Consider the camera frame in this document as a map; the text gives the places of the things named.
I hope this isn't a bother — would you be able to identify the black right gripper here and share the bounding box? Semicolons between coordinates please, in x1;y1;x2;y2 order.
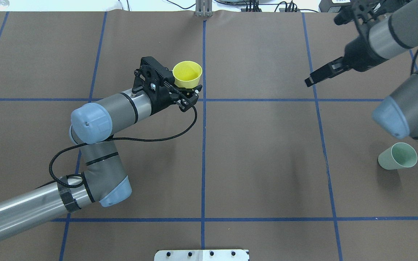
304;36;388;87

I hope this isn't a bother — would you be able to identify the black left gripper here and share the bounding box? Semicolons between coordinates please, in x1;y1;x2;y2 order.
140;57;203;115

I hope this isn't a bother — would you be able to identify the yellow plastic cup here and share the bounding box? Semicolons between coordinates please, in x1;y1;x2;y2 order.
172;61;203;89

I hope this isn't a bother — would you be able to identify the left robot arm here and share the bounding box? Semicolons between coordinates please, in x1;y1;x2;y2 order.
0;56;203;241

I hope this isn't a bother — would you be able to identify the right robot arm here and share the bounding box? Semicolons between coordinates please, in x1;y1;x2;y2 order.
305;0;418;143

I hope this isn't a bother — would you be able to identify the green plastic cup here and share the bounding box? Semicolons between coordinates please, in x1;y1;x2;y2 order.
377;142;418;170

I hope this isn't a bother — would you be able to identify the black box with label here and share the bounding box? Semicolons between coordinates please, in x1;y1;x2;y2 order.
319;0;352;13

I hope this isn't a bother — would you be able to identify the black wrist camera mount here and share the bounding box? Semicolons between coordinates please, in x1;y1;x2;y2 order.
132;56;175;94

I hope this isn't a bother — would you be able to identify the aluminium frame post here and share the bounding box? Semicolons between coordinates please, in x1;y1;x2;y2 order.
194;0;213;17

